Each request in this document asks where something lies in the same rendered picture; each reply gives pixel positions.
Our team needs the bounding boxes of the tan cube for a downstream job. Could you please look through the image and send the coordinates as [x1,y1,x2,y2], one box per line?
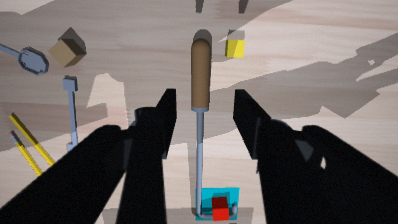
[48,39,86,68]

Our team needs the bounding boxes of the steel hook with wooden handle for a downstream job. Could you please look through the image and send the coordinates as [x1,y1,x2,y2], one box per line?
[191,38,213,219]

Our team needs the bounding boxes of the red block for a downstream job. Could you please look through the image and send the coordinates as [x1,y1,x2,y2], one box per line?
[212,196,229,221]

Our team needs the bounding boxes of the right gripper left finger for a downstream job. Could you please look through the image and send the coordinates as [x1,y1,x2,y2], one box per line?
[0,89,177,224]

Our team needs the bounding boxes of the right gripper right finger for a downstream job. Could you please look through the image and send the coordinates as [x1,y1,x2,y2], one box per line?
[233,89,398,224]

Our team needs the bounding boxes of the teal square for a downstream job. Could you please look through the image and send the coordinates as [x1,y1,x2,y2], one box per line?
[196,187,239,221]

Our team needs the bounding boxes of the yellow cube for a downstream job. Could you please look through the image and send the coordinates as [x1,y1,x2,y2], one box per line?
[225,40,245,58]

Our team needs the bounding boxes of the yellow pencil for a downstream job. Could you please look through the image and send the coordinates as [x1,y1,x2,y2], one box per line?
[8,132,43,176]
[9,114,55,166]

